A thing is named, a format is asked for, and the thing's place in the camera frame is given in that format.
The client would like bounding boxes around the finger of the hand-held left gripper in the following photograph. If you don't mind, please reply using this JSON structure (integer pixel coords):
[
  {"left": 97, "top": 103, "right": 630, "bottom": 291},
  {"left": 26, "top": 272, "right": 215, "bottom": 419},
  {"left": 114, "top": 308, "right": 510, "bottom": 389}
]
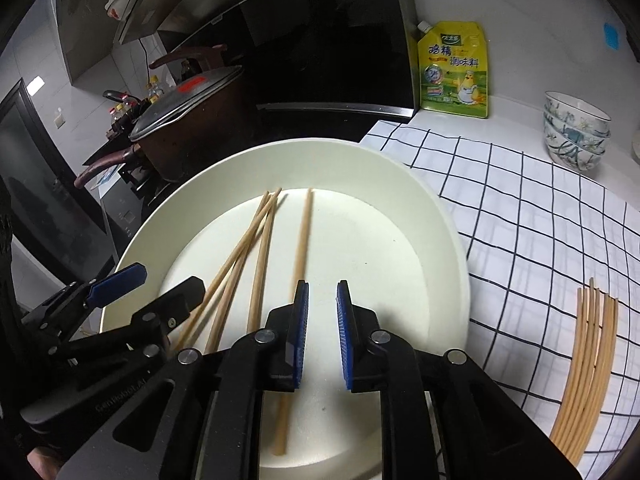
[
  {"left": 20, "top": 263, "right": 148, "bottom": 341},
  {"left": 60, "top": 276, "right": 207, "bottom": 366}
]

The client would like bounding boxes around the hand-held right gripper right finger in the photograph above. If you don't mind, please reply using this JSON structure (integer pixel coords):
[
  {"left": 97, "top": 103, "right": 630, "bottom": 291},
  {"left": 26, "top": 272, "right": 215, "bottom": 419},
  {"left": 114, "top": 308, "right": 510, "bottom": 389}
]
[{"left": 335, "top": 280, "right": 583, "bottom": 480}]

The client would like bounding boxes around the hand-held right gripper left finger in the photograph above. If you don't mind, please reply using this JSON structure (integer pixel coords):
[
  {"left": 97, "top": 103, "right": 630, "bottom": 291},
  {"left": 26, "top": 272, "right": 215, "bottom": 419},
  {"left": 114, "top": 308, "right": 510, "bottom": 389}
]
[{"left": 57, "top": 279, "right": 311, "bottom": 480}]

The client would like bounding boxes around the white round basin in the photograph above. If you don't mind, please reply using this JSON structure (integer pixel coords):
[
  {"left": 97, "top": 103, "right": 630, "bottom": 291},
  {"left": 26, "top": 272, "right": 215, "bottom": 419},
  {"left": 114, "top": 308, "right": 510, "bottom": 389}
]
[{"left": 98, "top": 140, "right": 473, "bottom": 480}]

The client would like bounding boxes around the brown cooking pot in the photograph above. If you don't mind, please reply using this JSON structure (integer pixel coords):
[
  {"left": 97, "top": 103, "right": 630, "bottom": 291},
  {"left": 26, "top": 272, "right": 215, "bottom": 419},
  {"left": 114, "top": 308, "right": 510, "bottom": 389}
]
[{"left": 75, "top": 75, "right": 251, "bottom": 188}]

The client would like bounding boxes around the glass pot lid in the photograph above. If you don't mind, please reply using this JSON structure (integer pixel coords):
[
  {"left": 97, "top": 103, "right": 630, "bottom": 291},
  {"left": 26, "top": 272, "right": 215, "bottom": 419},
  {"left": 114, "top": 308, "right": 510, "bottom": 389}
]
[{"left": 129, "top": 45, "right": 244, "bottom": 142}]

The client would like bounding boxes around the white black-checked tablecloth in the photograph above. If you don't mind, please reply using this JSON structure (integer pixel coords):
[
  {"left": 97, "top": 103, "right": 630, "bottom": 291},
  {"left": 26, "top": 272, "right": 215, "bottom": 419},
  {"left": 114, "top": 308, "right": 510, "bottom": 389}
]
[{"left": 360, "top": 120, "right": 640, "bottom": 480}]

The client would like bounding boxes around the yellow seasoning pouch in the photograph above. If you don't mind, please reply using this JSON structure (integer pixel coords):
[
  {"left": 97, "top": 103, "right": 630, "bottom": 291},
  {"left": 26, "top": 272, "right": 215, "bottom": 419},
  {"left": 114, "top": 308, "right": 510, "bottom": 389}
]
[{"left": 416, "top": 20, "right": 492, "bottom": 120}]

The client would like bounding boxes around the white bowl with red mark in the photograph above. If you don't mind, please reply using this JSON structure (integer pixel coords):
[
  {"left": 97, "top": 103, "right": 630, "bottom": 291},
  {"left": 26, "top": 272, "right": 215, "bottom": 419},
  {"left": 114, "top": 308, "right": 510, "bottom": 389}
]
[{"left": 104, "top": 0, "right": 137, "bottom": 20}]

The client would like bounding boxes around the black glass range hood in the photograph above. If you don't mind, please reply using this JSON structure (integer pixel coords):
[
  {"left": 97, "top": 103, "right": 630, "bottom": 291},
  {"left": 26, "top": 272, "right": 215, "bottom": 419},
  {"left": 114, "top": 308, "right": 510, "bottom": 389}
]
[{"left": 112, "top": 0, "right": 420, "bottom": 143}]

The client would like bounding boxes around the black pan handle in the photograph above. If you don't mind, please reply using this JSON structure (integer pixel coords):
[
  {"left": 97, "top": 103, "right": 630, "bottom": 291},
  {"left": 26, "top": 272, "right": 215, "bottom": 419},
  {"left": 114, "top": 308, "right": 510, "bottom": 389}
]
[{"left": 102, "top": 89, "right": 142, "bottom": 105}]

